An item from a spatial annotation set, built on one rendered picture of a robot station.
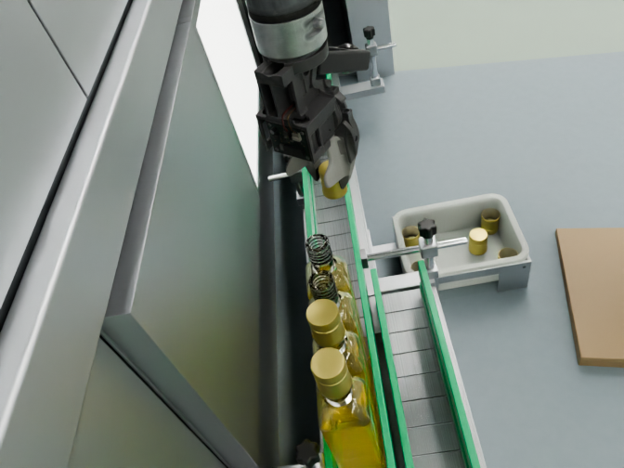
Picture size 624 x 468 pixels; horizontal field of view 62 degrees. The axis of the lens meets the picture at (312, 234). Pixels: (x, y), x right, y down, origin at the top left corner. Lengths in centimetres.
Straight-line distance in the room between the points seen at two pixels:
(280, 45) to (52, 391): 37
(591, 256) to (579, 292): 9
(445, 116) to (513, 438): 84
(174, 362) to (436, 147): 100
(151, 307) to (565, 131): 114
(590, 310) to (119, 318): 81
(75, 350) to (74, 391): 2
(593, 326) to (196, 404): 70
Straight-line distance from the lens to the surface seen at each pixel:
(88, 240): 39
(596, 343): 99
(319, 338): 56
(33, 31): 45
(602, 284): 106
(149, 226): 46
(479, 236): 105
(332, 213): 103
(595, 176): 128
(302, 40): 54
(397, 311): 87
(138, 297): 42
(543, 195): 122
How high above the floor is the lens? 161
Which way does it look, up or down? 47 degrees down
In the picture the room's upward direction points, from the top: 17 degrees counter-clockwise
